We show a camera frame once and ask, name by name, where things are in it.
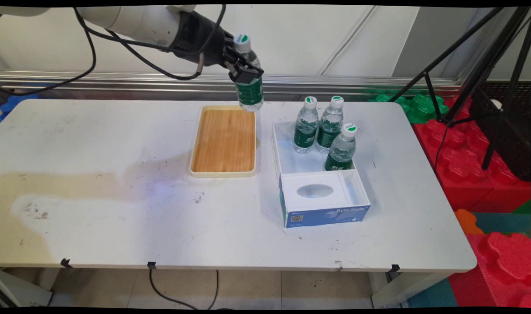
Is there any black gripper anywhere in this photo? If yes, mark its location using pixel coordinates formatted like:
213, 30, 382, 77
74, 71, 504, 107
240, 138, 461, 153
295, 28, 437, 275
171, 11, 265, 84

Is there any clear water bottle green label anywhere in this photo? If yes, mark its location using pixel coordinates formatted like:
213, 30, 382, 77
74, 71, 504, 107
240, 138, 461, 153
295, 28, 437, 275
315, 95, 345, 153
293, 96, 319, 154
324, 123, 358, 171
233, 34, 264, 113

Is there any cream tray with bamboo base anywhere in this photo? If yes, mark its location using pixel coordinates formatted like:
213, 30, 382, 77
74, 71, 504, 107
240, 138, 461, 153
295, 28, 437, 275
189, 105, 257, 178

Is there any white cardboard box blue print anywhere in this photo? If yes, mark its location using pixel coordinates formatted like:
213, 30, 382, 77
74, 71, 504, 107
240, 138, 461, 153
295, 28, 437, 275
271, 120, 372, 229

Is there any green foam block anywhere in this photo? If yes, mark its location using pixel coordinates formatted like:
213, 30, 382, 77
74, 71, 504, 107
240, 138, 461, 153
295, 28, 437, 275
368, 89, 450, 124

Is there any blue foam block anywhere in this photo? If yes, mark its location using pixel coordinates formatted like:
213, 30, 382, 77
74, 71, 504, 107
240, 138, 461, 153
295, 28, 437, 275
0, 93, 40, 123

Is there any large red foam block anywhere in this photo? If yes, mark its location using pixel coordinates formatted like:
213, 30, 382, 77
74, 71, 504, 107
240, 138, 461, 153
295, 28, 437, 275
413, 95, 531, 213

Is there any black tripod stand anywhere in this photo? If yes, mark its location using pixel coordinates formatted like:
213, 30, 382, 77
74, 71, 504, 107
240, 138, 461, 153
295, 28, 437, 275
387, 6, 531, 171

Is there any orange foam piece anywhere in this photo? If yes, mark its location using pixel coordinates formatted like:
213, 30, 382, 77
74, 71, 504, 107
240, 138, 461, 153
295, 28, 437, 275
455, 208, 484, 235

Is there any black mesh crate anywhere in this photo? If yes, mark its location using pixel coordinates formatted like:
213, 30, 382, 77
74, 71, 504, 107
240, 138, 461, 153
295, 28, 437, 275
469, 82, 531, 182

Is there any white table leg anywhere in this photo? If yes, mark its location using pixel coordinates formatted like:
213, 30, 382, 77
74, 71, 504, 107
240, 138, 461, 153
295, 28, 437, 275
370, 272, 450, 309
0, 268, 61, 308

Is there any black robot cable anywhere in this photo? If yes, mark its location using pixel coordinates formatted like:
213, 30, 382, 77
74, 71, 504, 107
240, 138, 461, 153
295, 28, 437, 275
1, 7, 96, 96
84, 5, 227, 82

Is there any metal wall rail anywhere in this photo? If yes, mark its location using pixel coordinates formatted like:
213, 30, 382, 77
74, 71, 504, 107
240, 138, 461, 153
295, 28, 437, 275
0, 70, 463, 102

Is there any black floor cable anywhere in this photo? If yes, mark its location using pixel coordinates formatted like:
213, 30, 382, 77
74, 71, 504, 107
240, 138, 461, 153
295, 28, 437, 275
148, 267, 220, 310

